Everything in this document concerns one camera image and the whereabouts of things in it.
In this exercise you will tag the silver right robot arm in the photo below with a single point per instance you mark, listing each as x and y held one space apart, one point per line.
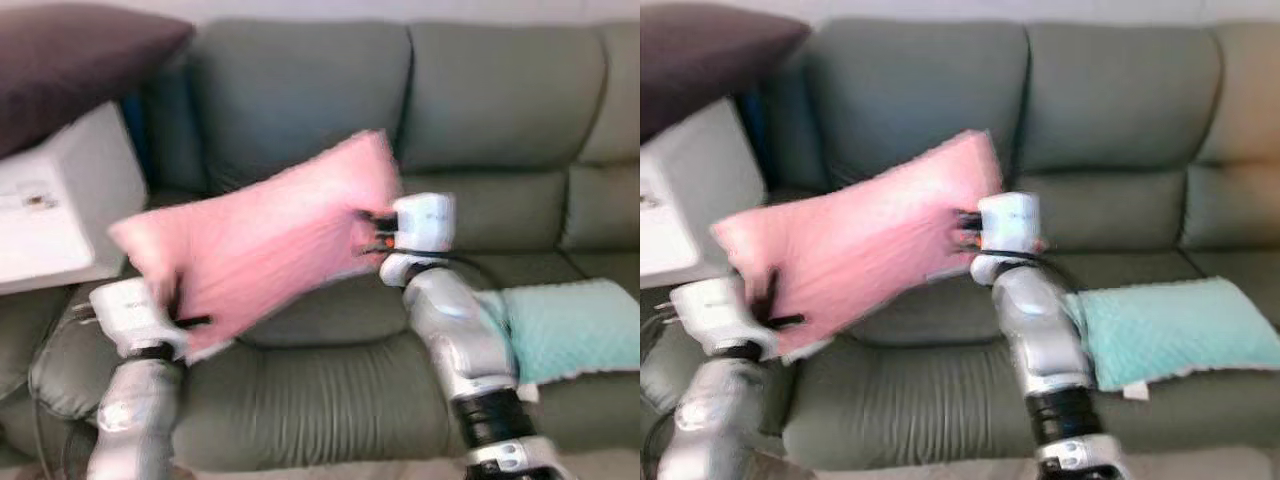
460 340
1040 340

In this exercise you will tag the pink dotted pillow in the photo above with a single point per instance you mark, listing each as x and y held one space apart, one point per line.
260 235
860 235

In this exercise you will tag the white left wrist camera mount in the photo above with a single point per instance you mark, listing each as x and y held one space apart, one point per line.
125 315
710 315

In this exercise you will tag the teal dotted pillow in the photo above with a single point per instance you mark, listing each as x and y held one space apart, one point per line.
1170 330
570 330

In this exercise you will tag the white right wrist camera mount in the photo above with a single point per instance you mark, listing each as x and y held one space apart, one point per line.
425 225
1010 225

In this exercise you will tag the dark purple cushion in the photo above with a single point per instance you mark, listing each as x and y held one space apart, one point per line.
70 60
710 50

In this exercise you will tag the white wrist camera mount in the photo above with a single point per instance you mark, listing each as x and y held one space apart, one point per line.
1010 225
125 315
425 225
710 315

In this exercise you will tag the white box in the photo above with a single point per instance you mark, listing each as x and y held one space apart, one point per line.
60 210
690 200

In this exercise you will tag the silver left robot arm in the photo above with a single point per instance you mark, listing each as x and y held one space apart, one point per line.
135 420
715 420

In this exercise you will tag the dark green leather sofa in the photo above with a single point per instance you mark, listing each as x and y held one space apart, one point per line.
330 100
1100 100

